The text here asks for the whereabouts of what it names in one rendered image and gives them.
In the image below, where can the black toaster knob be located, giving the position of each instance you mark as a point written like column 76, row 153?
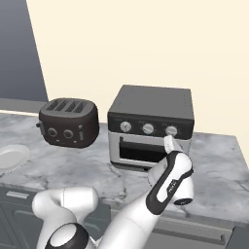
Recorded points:
column 52, row 132
column 68, row 133

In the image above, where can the grey toaster oven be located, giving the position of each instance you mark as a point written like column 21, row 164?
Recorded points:
column 152, row 103

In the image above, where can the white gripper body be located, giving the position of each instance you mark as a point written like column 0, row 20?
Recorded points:
column 171, row 144

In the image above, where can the silver toaster oven knob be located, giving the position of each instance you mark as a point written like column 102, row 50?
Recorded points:
column 125, row 126
column 148, row 128
column 171, row 130

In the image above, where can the black four-slot toaster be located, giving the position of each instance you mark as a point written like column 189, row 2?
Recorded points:
column 71, row 124

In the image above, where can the grey cupboard door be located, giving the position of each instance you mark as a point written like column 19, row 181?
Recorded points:
column 16, row 228

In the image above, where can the grey dishwasher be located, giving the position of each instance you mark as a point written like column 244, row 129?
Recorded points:
column 194, row 238

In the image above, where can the toaster oven glass door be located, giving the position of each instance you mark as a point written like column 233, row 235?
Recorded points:
column 136, row 152

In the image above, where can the grey drawer front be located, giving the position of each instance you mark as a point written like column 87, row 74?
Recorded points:
column 19, row 202

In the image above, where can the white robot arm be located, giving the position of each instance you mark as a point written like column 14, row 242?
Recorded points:
column 129, row 227

